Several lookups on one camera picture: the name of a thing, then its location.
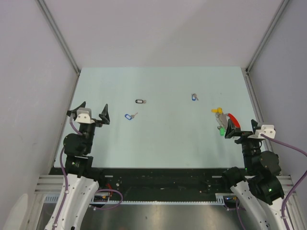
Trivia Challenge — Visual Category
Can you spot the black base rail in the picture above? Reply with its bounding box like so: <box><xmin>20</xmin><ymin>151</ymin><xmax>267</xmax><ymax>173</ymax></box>
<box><xmin>49</xmin><ymin>167</ymin><xmax>250</xmax><ymax>201</ymax></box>

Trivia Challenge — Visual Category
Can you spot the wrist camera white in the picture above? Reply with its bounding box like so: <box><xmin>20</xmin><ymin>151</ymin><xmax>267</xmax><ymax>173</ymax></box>
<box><xmin>75</xmin><ymin>108</ymin><xmax>92</xmax><ymax>124</ymax></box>
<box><xmin>248</xmin><ymin>125</ymin><xmax>276</xmax><ymax>139</ymax></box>

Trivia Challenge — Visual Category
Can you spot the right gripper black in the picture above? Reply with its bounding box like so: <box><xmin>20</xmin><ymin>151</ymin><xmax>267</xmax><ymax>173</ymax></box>
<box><xmin>224</xmin><ymin>118</ymin><xmax>262</xmax><ymax>173</ymax></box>

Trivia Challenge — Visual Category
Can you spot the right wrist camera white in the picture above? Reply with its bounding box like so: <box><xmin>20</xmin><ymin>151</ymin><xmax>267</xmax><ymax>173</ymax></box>
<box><xmin>248</xmin><ymin>125</ymin><xmax>276</xmax><ymax>139</ymax></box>

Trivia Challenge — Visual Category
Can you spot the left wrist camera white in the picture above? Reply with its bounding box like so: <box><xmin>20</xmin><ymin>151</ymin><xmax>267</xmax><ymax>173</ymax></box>
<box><xmin>75</xmin><ymin>108</ymin><xmax>92</xmax><ymax>124</ymax></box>

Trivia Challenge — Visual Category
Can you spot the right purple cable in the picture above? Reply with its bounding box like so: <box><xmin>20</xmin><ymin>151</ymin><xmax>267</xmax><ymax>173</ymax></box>
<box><xmin>234</xmin><ymin>133</ymin><xmax>307</xmax><ymax>230</ymax></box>

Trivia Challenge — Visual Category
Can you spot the white cable duct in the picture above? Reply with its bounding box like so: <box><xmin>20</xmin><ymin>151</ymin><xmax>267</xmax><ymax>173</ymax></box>
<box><xmin>44</xmin><ymin>194</ymin><xmax>231</xmax><ymax>206</ymax></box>

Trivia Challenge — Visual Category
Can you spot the blue tag key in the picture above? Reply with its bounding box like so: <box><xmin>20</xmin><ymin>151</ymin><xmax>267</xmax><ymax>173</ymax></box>
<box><xmin>124</xmin><ymin>113</ymin><xmax>138</xmax><ymax>120</ymax></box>
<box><xmin>191</xmin><ymin>93</ymin><xmax>199</xmax><ymax>101</ymax></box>

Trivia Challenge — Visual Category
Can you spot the black key tag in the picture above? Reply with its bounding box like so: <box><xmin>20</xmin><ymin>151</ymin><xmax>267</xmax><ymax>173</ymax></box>
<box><xmin>135</xmin><ymin>99</ymin><xmax>147</xmax><ymax>104</ymax></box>

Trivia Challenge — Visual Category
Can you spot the metal keyring holder red handle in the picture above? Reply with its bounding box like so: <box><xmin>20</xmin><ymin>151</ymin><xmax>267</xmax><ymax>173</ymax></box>
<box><xmin>215</xmin><ymin>113</ymin><xmax>240</xmax><ymax>130</ymax></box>

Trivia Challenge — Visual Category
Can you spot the yellow key tag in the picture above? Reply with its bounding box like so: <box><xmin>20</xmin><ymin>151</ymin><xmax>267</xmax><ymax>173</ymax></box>
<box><xmin>211</xmin><ymin>107</ymin><xmax>223</xmax><ymax>114</ymax></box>

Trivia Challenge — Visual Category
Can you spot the purple cable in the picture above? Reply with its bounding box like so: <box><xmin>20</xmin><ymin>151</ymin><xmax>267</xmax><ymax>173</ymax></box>
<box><xmin>234</xmin><ymin>133</ymin><xmax>307</xmax><ymax>230</ymax></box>
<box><xmin>51</xmin><ymin>115</ymin><xmax>124</xmax><ymax>230</ymax></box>

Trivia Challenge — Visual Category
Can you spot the green key tag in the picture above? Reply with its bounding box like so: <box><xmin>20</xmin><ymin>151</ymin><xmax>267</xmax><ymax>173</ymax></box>
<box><xmin>219</xmin><ymin>127</ymin><xmax>225</xmax><ymax>136</ymax></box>

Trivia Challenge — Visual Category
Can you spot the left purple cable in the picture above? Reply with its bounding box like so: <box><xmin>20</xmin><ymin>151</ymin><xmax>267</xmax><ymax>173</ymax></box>
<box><xmin>51</xmin><ymin>115</ymin><xmax>124</xmax><ymax>230</ymax></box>

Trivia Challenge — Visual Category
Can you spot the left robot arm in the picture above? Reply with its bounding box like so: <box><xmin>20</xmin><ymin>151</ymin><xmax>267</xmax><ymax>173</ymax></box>
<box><xmin>45</xmin><ymin>102</ymin><xmax>110</xmax><ymax>230</ymax></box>

